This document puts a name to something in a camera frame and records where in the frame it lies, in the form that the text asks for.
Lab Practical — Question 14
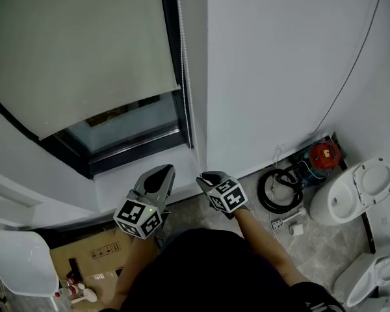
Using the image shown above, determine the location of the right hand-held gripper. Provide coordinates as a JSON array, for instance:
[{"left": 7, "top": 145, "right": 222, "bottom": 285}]
[{"left": 196, "top": 170, "right": 250, "bottom": 220}]

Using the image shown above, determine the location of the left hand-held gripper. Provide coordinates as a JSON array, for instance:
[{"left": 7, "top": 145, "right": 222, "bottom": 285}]
[{"left": 112, "top": 164, "right": 177, "bottom": 240}]

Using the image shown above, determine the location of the white bead pull chain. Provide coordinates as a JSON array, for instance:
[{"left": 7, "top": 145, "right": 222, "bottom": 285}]
[{"left": 174, "top": 0, "right": 204, "bottom": 177}]

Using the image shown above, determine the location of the beige roller blind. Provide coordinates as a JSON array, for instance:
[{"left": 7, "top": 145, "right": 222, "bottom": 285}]
[{"left": 0, "top": 0, "right": 182, "bottom": 142}]

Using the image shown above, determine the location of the person's right forearm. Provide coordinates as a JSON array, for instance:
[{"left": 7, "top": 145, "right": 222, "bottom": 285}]
[{"left": 233, "top": 208, "right": 306, "bottom": 287}]

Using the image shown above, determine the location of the person's left forearm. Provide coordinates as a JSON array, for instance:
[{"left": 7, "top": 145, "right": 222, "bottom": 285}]
[{"left": 112, "top": 235, "right": 157, "bottom": 310}]

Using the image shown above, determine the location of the person's blue jeans leg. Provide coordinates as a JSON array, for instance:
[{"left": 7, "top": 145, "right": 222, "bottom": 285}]
[{"left": 159, "top": 229, "right": 189, "bottom": 250}]

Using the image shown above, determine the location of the white plastic rod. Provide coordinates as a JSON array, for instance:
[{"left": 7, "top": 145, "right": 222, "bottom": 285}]
[{"left": 282, "top": 206, "right": 308, "bottom": 224}]

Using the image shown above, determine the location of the person's black shirt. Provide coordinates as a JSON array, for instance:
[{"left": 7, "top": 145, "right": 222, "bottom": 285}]
[{"left": 100, "top": 228, "right": 347, "bottom": 312}]

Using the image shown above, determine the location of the closed brown cardboard box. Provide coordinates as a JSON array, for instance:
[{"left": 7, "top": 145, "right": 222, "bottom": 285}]
[{"left": 49, "top": 226, "right": 140, "bottom": 312}]

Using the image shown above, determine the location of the white toilet with raised lid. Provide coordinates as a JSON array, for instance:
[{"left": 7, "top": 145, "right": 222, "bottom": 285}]
[{"left": 309, "top": 157, "right": 390, "bottom": 227}]

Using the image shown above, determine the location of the red topped vacuum cleaner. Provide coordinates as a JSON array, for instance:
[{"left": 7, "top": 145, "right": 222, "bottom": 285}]
[{"left": 295, "top": 140, "right": 341, "bottom": 183}]

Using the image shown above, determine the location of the white ladle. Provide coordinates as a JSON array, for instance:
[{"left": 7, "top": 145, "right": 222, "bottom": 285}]
[{"left": 70, "top": 287, "right": 98, "bottom": 305}]

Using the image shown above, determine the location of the small bottle with red cap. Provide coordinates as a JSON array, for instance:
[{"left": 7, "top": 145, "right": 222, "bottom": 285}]
[{"left": 53, "top": 283, "right": 85, "bottom": 298}]

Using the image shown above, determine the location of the white plastic basin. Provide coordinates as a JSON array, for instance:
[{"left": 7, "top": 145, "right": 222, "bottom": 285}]
[{"left": 0, "top": 229, "right": 60, "bottom": 298}]

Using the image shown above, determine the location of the white toilet with open seat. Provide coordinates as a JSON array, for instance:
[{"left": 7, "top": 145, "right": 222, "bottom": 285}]
[{"left": 333, "top": 245, "right": 390, "bottom": 308}]

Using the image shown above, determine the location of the black window frame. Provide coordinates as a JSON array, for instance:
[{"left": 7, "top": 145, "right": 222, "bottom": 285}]
[{"left": 0, "top": 0, "right": 196, "bottom": 180}]

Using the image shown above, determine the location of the coiled black hose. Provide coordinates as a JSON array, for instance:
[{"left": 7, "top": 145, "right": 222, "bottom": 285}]
[{"left": 257, "top": 168, "right": 305, "bottom": 214}]

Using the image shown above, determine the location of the thin black wall cable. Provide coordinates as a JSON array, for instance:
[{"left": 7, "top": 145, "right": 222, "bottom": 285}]
[{"left": 308, "top": 0, "right": 384, "bottom": 136}]

